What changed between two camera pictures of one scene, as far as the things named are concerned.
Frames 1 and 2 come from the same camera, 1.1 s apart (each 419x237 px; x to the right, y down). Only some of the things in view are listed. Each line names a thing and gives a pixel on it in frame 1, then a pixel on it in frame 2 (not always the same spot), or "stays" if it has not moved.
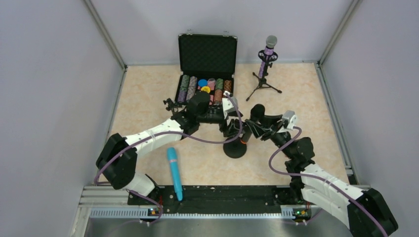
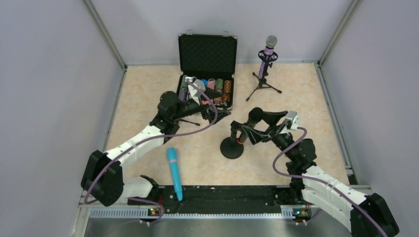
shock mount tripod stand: [262, 81] stays
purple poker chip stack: [182, 96] stays
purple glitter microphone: [271, 41] stays
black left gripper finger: [232, 129] → [220, 114]
